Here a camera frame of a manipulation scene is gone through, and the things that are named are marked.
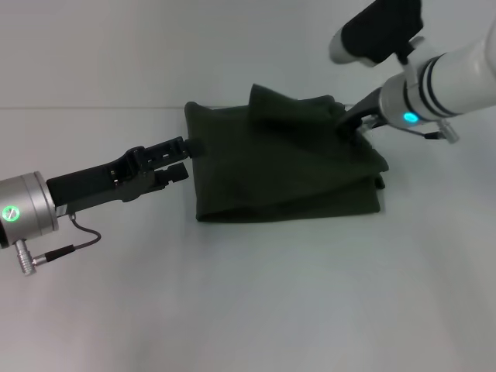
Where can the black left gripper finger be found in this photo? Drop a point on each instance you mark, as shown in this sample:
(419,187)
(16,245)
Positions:
(170,176)
(170,149)

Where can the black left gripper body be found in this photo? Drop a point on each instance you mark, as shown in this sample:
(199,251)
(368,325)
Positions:
(97,182)

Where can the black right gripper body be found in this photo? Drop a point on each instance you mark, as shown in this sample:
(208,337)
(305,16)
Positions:
(360,112)

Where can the dark green t-shirt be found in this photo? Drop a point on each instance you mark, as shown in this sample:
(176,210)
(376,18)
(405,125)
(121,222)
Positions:
(279,166)

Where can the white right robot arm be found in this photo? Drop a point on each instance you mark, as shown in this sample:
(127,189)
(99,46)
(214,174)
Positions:
(445,85)

